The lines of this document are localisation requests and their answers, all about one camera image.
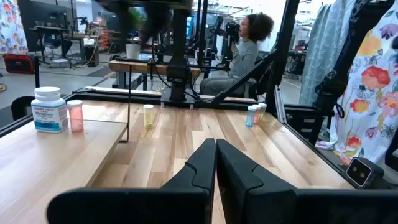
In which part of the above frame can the floral print cloth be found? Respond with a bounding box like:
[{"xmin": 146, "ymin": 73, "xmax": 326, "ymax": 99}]
[
  {"xmin": 0, "ymin": 0, "xmax": 29, "ymax": 55},
  {"xmin": 315, "ymin": 0, "xmax": 398, "ymax": 167}
]

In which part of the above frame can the green plant in white pot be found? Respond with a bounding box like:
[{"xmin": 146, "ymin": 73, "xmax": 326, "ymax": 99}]
[{"xmin": 125, "ymin": 7, "xmax": 147, "ymax": 60}]

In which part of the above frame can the grey-blue patterned curtain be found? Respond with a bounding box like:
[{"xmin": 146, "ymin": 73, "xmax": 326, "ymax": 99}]
[{"xmin": 298, "ymin": 2, "xmax": 346, "ymax": 106}]

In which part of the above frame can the blue translucent pill vial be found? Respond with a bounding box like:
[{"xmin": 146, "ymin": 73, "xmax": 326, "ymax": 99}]
[{"xmin": 245, "ymin": 105, "xmax": 257, "ymax": 128}]

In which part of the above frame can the black aluminium rig frame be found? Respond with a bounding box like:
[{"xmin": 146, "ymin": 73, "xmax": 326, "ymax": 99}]
[{"xmin": 0, "ymin": 0, "xmax": 398, "ymax": 190}]

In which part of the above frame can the red and black case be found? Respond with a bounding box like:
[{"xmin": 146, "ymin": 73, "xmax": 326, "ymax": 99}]
[{"xmin": 2, "ymin": 53, "xmax": 36, "ymax": 75}]

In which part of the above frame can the black monitor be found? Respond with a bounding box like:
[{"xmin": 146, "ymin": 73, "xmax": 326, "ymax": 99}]
[{"xmin": 17, "ymin": 0, "xmax": 72, "ymax": 54}]

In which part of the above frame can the person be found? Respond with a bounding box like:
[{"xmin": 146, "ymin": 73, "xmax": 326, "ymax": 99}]
[{"xmin": 198, "ymin": 12, "xmax": 276, "ymax": 97}]

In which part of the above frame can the black chair backrest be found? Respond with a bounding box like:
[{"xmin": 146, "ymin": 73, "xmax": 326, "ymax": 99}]
[{"xmin": 11, "ymin": 95, "xmax": 35, "ymax": 122}]

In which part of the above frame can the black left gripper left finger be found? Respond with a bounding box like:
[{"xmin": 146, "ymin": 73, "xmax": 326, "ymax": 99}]
[{"xmin": 46, "ymin": 138, "xmax": 218, "ymax": 224}]

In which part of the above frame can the wooden table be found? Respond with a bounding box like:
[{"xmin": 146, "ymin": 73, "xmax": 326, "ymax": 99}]
[{"xmin": 108, "ymin": 60, "xmax": 202, "ymax": 91}]

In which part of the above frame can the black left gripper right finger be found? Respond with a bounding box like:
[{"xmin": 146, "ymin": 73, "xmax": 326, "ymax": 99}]
[{"xmin": 216, "ymin": 139, "xmax": 398, "ymax": 224}]

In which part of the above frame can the black jointed stand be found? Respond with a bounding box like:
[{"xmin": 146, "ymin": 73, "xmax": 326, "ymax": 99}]
[{"xmin": 314, "ymin": 0, "xmax": 396, "ymax": 119}]

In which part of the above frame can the black drawer cabinet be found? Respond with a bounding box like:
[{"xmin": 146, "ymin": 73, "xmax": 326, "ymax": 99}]
[{"xmin": 283, "ymin": 104, "xmax": 321, "ymax": 147}]

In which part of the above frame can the white melatonin bottle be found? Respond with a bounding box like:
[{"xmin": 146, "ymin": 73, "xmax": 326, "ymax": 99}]
[{"xmin": 30, "ymin": 86, "xmax": 69, "ymax": 134}]

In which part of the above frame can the yellow-green translucent pill vial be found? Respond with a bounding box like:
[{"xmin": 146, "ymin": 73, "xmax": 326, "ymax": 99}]
[{"xmin": 142, "ymin": 104, "xmax": 155, "ymax": 129}]

